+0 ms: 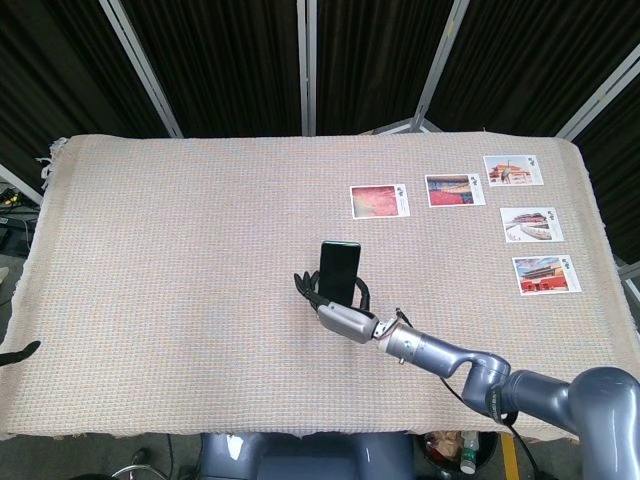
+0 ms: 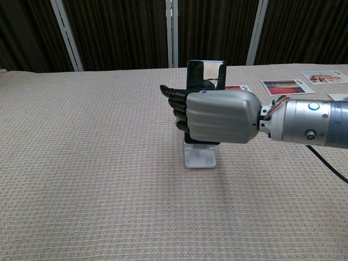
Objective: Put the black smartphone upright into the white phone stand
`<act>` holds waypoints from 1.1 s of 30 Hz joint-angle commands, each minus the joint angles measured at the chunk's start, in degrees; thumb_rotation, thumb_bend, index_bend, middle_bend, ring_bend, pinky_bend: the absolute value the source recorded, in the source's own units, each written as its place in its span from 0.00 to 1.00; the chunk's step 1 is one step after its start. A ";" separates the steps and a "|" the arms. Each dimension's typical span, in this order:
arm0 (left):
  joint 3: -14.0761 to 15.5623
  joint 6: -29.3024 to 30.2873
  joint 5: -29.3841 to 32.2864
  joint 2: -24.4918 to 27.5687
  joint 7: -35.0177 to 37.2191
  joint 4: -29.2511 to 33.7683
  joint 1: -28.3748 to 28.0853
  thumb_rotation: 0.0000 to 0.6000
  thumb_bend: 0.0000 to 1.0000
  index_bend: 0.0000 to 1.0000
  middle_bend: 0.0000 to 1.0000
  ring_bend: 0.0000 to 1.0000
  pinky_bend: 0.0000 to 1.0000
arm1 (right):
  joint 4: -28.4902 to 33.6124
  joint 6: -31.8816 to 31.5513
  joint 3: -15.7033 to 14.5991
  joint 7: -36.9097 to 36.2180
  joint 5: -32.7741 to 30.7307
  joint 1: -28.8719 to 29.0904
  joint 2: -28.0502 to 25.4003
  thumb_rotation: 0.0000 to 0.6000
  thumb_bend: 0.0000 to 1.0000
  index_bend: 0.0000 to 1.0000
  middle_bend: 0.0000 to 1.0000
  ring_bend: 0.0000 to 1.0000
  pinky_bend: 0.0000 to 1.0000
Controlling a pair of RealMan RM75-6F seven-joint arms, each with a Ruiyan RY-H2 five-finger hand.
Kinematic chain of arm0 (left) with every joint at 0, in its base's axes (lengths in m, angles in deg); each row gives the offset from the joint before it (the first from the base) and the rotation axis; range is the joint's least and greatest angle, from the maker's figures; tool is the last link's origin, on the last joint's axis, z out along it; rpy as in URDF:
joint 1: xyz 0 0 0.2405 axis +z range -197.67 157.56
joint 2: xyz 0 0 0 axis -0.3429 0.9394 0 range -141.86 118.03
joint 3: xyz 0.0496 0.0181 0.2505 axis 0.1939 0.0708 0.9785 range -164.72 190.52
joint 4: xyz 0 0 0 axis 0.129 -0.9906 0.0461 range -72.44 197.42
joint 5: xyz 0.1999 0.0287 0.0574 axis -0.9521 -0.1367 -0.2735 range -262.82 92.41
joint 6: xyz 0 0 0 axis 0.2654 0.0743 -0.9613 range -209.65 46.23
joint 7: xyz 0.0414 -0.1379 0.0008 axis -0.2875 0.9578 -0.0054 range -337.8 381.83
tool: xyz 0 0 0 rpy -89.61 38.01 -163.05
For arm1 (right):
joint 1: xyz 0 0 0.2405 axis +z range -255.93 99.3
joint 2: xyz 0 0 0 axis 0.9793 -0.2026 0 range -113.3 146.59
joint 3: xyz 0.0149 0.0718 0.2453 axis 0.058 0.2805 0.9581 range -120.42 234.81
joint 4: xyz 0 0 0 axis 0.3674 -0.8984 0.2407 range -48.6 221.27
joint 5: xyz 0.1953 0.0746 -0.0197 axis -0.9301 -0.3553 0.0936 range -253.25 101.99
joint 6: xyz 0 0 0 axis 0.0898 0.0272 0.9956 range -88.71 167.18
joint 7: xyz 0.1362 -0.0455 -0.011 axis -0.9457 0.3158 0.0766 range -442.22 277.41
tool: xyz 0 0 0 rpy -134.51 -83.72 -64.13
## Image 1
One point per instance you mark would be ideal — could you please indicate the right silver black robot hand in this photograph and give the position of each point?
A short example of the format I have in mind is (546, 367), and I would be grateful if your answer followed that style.
(345, 322)

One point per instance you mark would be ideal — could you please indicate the black stool base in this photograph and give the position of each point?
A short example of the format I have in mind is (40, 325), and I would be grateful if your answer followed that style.
(135, 465)

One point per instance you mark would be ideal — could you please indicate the palace and crane photo card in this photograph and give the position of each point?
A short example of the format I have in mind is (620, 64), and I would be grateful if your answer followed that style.
(512, 171)

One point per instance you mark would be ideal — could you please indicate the red gate tower photo card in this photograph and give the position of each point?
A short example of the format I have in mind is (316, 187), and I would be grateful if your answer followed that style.
(545, 276)

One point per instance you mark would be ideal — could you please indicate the grey robot torso base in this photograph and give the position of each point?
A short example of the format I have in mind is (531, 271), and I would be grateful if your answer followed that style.
(300, 457)

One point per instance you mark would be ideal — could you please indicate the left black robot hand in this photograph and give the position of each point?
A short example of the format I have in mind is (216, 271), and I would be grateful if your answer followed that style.
(20, 354)

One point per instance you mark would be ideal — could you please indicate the white partition post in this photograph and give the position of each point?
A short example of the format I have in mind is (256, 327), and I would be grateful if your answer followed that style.
(307, 65)
(142, 70)
(440, 70)
(600, 100)

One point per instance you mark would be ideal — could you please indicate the beige woven tablecloth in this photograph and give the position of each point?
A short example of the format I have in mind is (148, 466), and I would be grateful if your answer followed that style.
(200, 300)

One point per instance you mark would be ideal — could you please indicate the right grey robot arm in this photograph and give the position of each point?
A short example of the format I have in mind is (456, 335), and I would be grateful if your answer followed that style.
(530, 390)

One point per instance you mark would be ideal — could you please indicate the red roofs photo card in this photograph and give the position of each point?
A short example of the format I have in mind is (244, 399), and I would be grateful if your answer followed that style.
(452, 190)

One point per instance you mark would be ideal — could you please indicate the black trash bin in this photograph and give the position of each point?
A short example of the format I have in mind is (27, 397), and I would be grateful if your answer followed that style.
(450, 450)

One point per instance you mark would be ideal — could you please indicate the clear plastic bottle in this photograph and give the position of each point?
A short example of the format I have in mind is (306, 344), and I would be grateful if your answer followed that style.
(468, 452)

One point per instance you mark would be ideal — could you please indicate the black smartphone with teal edge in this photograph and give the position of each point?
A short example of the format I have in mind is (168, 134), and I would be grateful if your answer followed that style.
(339, 272)

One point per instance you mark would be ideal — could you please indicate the black fabric partition panel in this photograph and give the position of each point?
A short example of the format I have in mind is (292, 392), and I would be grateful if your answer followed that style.
(225, 65)
(370, 60)
(55, 75)
(530, 60)

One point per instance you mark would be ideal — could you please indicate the red wall photo card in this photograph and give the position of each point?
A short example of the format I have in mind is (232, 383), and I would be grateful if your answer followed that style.
(377, 201)

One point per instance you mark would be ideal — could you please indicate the white marble palace photo card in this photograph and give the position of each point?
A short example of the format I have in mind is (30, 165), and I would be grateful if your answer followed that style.
(531, 225)

